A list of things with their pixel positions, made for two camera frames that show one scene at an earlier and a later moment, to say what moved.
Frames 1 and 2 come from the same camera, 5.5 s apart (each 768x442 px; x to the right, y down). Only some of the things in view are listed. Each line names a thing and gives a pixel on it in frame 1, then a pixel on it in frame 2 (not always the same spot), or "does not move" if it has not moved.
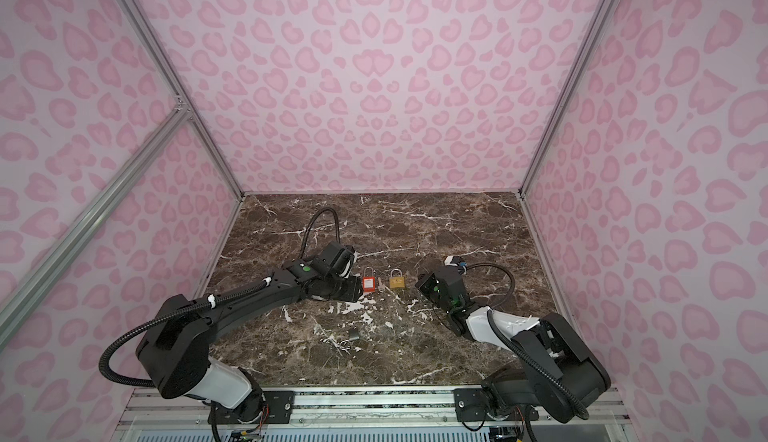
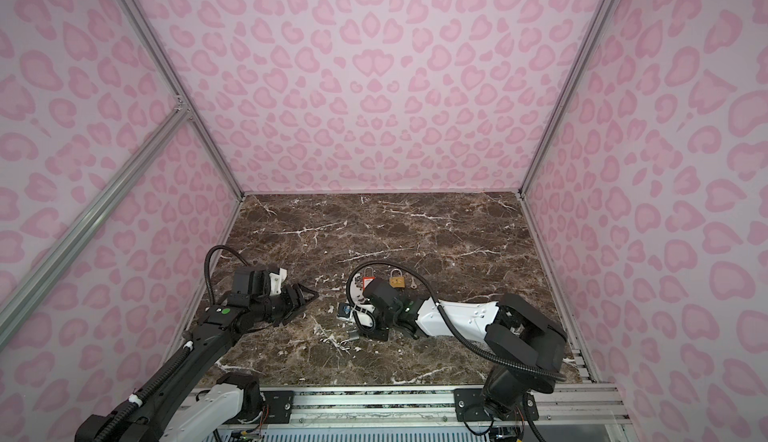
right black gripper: (429, 280) -> (375, 335)
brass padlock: (396, 282) does not move
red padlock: (369, 281) does not move
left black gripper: (355, 291) -> (294, 306)
